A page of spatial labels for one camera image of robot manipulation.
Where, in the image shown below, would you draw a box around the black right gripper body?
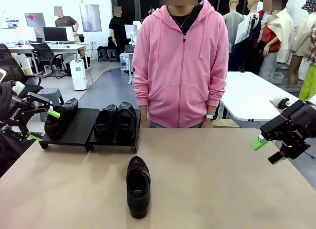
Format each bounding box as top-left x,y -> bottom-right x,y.
260,99 -> 316,160

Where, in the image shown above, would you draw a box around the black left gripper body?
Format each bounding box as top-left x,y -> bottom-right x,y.
5,95 -> 34,135

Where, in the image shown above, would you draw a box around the chunky black leather loafer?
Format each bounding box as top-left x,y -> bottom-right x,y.
126,155 -> 151,212
43,98 -> 79,141

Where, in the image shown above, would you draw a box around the black leather dress shoe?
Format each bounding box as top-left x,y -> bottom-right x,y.
94,104 -> 119,142
117,101 -> 137,143

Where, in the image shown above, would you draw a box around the person's right forearm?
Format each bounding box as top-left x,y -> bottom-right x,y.
132,66 -> 152,107

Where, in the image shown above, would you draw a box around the person's left forearm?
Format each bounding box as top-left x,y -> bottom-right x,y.
206,73 -> 228,115

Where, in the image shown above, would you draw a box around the black shoe stand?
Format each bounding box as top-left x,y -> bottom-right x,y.
88,108 -> 142,153
39,107 -> 100,153

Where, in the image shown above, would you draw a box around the person's right hand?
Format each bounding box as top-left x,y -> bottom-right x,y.
138,105 -> 150,124

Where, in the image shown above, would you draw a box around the grey plastic stool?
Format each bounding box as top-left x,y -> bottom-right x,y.
37,87 -> 65,111

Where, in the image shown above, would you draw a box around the white and black device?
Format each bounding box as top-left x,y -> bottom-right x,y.
268,97 -> 291,109

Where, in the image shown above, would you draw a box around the brown cardboard box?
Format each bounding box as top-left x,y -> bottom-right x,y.
212,119 -> 241,128

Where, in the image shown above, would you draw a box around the black mesh office chair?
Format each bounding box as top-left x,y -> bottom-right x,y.
0,44 -> 44,101

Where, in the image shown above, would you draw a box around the mannequin plaid shirt green trousers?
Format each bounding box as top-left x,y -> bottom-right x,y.
298,21 -> 316,103

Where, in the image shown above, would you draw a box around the white dehumidifier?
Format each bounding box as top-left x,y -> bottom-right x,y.
69,59 -> 87,91

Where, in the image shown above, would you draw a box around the white folding table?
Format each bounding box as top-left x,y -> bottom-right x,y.
218,71 -> 310,122

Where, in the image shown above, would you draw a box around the grey storage bin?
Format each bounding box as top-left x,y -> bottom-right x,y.
269,71 -> 284,84

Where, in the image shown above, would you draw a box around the white office desk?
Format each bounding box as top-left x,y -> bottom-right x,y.
4,42 -> 87,74

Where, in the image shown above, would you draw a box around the white computer monitor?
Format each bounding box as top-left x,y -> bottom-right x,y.
16,26 -> 37,42

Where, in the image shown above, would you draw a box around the black computer monitor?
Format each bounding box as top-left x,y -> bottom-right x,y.
42,27 -> 68,42

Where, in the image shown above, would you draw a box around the small black stool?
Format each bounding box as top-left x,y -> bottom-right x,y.
107,48 -> 118,62
97,47 -> 108,61

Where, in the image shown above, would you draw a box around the person in brown shirt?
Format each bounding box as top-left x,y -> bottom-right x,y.
54,6 -> 79,42

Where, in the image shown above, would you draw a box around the mannequin beige coat bucket hat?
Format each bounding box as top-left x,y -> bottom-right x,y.
287,0 -> 316,91

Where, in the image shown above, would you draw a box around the clear equipment cart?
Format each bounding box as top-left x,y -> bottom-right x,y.
119,52 -> 135,71

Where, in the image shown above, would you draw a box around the mannequin red top cream jacket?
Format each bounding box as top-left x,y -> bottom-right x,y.
256,0 -> 294,81

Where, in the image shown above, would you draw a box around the mannequin with white navy jacket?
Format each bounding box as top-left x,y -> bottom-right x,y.
234,0 -> 262,72

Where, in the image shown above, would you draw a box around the person in black clothes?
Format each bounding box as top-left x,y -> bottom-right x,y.
108,6 -> 129,56

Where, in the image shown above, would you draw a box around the person in pink hoodie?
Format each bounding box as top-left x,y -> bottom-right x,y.
132,0 -> 228,129

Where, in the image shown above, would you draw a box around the mannequin with grey top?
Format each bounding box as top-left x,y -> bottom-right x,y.
221,0 -> 245,53

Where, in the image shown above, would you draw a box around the white humanoid robot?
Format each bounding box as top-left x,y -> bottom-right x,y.
124,20 -> 142,46

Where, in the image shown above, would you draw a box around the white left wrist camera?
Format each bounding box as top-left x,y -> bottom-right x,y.
11,81 -> 26,95

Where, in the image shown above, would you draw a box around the silver wall panel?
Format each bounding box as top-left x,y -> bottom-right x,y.
79,3 -> 102,32

